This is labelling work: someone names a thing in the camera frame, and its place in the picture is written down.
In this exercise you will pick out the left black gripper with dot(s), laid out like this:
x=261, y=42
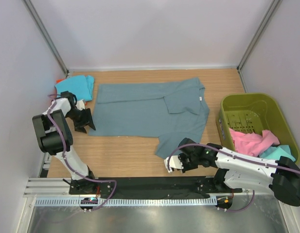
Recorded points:
x=79, y=126

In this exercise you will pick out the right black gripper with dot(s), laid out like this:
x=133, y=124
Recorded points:
x=181, y=157

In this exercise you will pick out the grey blue t shirt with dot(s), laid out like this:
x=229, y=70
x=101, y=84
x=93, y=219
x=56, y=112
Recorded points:
x=168, y=111

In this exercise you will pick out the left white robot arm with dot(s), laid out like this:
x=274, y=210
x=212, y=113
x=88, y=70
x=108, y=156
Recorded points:
x=54, y=135

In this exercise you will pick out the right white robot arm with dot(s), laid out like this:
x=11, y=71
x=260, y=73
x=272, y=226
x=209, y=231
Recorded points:
x=279, y=177

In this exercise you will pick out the folded turquoise t shirt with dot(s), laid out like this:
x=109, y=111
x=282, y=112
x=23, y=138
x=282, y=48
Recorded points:
x=81, y=86

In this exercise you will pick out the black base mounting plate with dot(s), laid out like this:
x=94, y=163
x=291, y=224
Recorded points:
x=149, y=188

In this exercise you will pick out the pink t shirt in basket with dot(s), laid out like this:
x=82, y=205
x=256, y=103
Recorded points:
x=253, y=144

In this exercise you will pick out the olive green plastic basket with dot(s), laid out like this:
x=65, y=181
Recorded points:
x=253, y=113

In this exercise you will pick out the turquoise t shirt in basket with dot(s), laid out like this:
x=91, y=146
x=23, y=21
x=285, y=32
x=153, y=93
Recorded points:
x=275, y=153

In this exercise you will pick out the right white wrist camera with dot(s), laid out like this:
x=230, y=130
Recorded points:
x=174, y=164

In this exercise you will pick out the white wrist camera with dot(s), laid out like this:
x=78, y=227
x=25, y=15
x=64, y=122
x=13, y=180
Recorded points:
x=174, y=164
x=80, y=105

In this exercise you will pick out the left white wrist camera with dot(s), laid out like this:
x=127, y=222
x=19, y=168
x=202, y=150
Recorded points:
x=80, y=105

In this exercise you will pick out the aluminium front frame rail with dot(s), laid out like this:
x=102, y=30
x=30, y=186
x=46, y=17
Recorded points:
x=47, y=187

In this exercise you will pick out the white slotted cable duct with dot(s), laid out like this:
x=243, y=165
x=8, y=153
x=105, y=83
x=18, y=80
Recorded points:
x=125, y=201

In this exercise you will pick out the left aluminium corner post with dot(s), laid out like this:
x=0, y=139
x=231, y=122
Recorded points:
x=41, y=27

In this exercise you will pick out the aluminium corner post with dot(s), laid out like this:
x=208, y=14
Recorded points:
x=274, y=5
x=41, y=27

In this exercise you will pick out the right aluminium corner post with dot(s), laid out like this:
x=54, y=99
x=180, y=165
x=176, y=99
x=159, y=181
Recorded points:
x=274, y=5

